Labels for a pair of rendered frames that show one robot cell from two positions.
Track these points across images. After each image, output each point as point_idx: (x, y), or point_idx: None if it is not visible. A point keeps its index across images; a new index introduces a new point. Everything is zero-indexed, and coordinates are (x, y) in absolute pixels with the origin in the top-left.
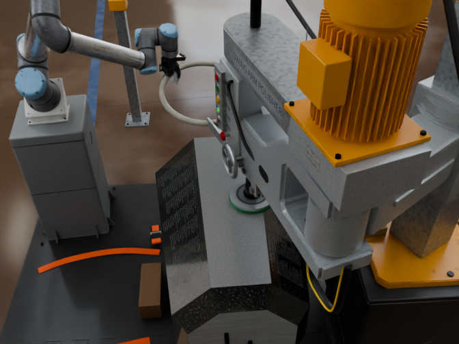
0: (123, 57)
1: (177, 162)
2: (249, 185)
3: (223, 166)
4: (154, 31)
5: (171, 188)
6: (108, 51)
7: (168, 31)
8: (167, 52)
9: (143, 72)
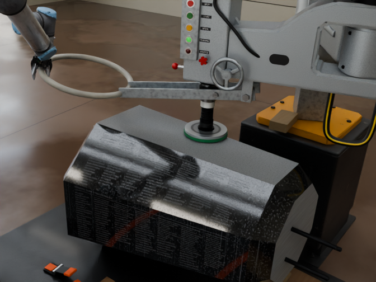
0: (42, 31)
1: (94, 151)
2: (209, 116)
3: (153, 127)
4: (37, 14)
5: (111, 172)
6: (37, 20)
7: (51, 12)
8: (48, 37)
9: (46, 55)
